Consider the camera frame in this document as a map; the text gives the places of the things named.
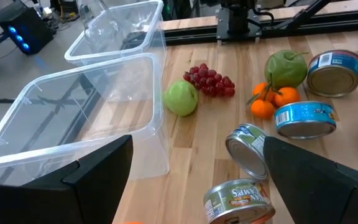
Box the orange tangerine cluster with stem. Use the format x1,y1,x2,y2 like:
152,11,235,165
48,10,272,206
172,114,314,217
246,81,301,120

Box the clear plastic bin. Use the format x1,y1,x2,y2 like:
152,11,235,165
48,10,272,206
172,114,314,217
63,0,167,68
0,52,170,187

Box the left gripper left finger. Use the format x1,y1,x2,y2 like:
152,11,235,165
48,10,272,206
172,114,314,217
0,134,134,224

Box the black computer with blue lights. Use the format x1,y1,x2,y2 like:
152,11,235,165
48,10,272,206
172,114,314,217
0,7,55,56

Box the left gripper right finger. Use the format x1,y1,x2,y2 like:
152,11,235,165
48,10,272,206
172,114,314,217
263,136,358,224

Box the smooth green apple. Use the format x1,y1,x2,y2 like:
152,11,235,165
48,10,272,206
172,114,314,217
162,80,200,118

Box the blue tuna can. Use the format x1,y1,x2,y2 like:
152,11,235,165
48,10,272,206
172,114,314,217
273,101,337,140
306,49,358,98

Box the green apple with long stem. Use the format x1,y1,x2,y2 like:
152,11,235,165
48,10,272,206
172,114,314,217
264,49,310,91

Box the green albacore tuna can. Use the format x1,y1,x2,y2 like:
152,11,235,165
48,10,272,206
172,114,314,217
224,123,270,180

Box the red grape bunch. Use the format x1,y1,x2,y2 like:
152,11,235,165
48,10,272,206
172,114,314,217
183,62,236,98

